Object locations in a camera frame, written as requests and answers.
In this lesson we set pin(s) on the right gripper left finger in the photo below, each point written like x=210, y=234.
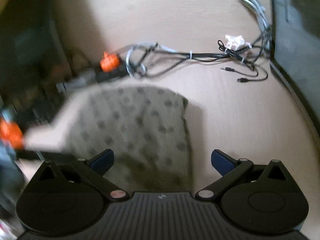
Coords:
x=64, y=199

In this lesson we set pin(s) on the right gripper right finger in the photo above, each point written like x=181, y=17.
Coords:
x=262, y=200

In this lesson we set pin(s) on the olive polka dot sweater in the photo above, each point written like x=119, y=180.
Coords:
x=144, y=126

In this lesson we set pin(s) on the orange fabric bag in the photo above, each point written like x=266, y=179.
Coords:
x=11, y=134

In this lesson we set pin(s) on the grey power strip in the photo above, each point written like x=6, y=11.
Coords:
x=83, y=80

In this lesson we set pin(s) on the black power adapter brick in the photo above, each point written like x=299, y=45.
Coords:
x=118, y=73

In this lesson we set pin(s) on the orange pumpkin figurine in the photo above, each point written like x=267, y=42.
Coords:
x=109, y=62

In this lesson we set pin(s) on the black computer monitor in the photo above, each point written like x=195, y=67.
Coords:
x=31, y=51

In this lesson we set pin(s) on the crumpled white paper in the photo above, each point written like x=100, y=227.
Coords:
x=234, y=42

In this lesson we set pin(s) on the black computer tower case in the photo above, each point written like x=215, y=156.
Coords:
x=295, y=51

